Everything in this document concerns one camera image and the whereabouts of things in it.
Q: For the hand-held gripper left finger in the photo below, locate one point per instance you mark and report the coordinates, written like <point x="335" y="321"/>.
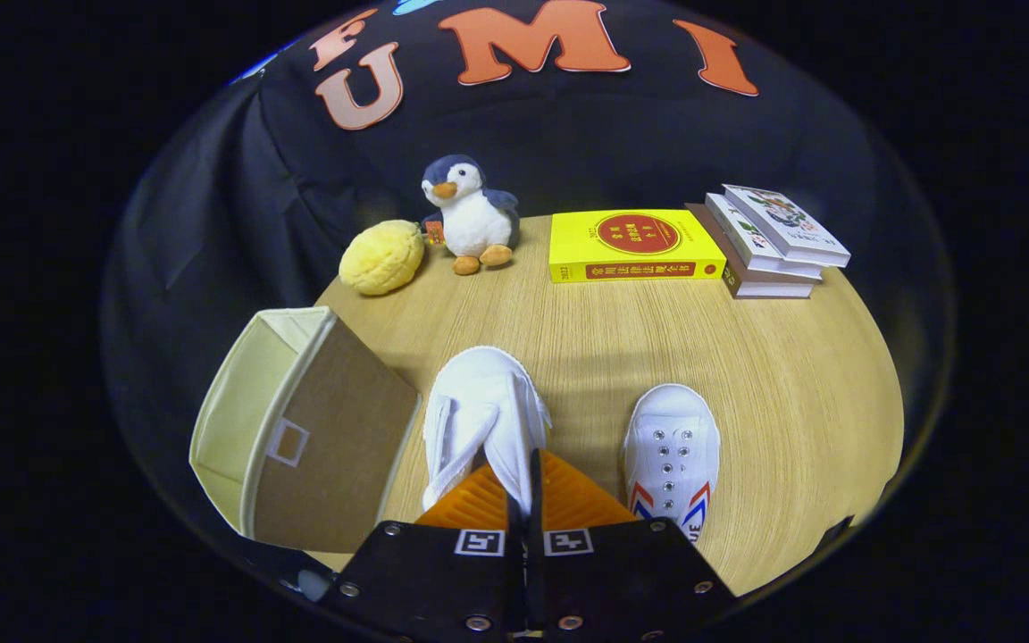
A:
<point x="434" y="580"/>

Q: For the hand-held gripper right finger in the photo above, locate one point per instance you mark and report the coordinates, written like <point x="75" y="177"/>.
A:
<point x="631" y="580"/>

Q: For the white canvas shoe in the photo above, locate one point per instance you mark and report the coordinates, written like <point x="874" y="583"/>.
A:
<point x="671" y="429"/>
<point x="479" y="402"/>

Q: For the beige fabric storage box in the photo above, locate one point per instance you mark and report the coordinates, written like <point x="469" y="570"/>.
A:
<point x="336" y="438"/>

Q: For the brown book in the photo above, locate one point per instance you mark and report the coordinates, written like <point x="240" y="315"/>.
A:
<point x="769" y="288"/>

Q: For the yellow round plush toy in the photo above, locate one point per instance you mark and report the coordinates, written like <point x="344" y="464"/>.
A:
<point x="380" y="259"/>

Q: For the yellow book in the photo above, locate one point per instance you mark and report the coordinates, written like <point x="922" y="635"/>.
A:
<point x="631" y="237"/>

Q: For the penguin plush toy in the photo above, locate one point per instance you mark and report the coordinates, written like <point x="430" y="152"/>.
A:
<point x="474" y="223"/>

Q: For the black backdrop cloth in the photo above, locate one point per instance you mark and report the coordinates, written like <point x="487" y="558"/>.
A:
<point x="568" y="143"/>

